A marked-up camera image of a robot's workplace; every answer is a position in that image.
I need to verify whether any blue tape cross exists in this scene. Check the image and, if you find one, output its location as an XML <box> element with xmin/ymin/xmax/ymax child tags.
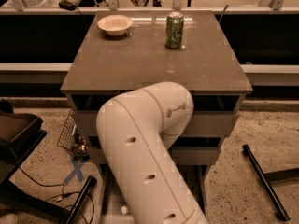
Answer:
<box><xmin>63</xmin><ymin>158</ymin><xmax>88</xmax><ymax>185</ymax></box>

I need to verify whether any green soda can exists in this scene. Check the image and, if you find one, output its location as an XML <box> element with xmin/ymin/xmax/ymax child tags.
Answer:
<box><xmin>165</xmin><ymin>11</ymin><xmax>184</xmax><ymax>49</ymax></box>

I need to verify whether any dark tray on stand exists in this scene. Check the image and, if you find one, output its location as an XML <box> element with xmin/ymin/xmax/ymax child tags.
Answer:
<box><xmin>0</xmin><ymin>112</ymin><xmax>43</xmax><ymax>162</ymax></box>

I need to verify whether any metal railing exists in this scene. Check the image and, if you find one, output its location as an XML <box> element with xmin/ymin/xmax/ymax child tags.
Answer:
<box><xmin>0</xmin><ymin>0</ymin><xmax>299</xmax><ymax>16</ymax></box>

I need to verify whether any white paper bowl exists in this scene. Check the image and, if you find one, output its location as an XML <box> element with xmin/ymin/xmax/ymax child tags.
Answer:
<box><xmin>97</xmin><ymin>15</ymin><xmax>133</xmax><ymax>36</ymax></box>

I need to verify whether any black stand leg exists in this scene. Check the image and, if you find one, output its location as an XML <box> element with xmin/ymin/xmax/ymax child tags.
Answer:
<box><xmin>64</xmin><ymin>175</ymin><xmax>97</xmax><ymax>224</ymax></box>
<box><xmin>242</xmin><ymin>144</ymin><xmax>291</xmax><ymax>221</ymax></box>

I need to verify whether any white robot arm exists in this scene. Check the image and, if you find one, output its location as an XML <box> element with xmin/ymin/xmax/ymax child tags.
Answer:
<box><xmin>96</xmin><ymin>82</ymin><xmax>208</xmax><ymax>224</ymax></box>

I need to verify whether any top drawer front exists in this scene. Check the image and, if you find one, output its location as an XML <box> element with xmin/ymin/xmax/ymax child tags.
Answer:
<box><xmin>72</xmin><ymin>111</ymin><xmax>240</xmax><ymax>137</ymax></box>

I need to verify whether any wire mesh basket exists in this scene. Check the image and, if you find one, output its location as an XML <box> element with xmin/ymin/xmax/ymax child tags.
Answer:
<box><xmin>57</xmin><ymin>113</ymin><xmax>77</xmax><ymax>155</ymax></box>

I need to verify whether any middle drawer front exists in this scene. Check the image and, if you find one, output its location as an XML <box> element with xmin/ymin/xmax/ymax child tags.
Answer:
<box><xmin>87</xmin><ymin>147</ymin><xmax>221</xmax><ymax>165</ymax></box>

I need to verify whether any black stand leg left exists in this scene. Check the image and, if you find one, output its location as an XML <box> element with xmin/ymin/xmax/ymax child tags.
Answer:
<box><xmin>64</xmin><ymin>175</ymin><xmax>97</xmax><ymax>224</ymax></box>

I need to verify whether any open bottom drawer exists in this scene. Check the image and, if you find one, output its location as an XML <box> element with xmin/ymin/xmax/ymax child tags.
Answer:
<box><xmin>98</xmin><ymin>165</ymin><xmax>206</xmax><ymax>224</ymax></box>

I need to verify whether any black power adapter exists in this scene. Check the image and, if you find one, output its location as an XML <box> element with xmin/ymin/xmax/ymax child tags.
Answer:
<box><xmin>59</xmin><ymin>1</ymin><xmax>76</xmax><ymax>11</ymax></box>

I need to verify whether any black stand leg right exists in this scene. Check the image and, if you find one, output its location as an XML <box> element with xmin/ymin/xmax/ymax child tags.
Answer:
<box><xmin>242</xmin><ymin>144</ymin><xmax>291</xmax><ymax>221</ymax></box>

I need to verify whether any black floor cable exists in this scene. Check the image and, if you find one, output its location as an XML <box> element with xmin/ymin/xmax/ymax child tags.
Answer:
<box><xmin>12</xmin><ymin>149</ymin><xmax>95</xmax><ymax>224</ymax></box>

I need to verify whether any grey drawer cabinet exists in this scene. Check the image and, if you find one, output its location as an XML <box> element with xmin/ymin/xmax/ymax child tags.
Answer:
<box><xmin>60</xmin><ymin>9</ymin><xmax>254</xmax><ymax>173</ymax></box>

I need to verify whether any clear plastic water bottle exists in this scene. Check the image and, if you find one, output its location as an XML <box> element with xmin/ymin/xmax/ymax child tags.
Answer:
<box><xmin>121</xmin><ymin>206</ymin><xmax>129</xmax><ymax>215</ymax></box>

